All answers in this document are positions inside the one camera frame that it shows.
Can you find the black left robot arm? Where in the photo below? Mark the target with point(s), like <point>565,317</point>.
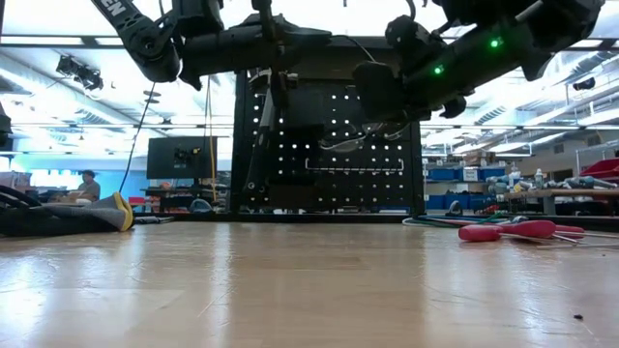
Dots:
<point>217,48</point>

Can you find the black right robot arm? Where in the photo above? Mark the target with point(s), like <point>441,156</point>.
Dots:
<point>483,63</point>

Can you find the small black pegboard bin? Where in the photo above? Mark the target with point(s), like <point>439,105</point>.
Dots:
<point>304,131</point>

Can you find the black pegboard cart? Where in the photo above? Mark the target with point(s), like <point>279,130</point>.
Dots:
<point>367,193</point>

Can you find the blue storage bin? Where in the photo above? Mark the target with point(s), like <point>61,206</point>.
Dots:
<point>459,202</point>
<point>441,174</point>
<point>492,173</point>

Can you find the large black pegboard bin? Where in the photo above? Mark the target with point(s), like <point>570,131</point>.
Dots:
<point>290,193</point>

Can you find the black monitor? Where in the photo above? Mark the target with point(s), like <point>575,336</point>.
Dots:
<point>164,159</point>

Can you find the white spray bottle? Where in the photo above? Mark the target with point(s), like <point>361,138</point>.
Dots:
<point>539,180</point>

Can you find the grey workbench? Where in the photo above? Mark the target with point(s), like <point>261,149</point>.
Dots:
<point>580,192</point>

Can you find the red storage bin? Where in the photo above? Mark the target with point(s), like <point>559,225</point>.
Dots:
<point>602,170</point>

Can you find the person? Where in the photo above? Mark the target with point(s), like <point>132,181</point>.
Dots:
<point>90,188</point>

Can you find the grey black glove yellow cuff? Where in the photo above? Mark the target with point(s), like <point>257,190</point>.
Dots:
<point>87,215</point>

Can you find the black aluminium table frame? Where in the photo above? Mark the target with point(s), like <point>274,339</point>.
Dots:
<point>203,218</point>

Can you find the black security camera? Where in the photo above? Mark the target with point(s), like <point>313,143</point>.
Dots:
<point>584,83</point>

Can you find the black ceiling camera rig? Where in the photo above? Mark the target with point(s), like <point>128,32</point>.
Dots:
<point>79,72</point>

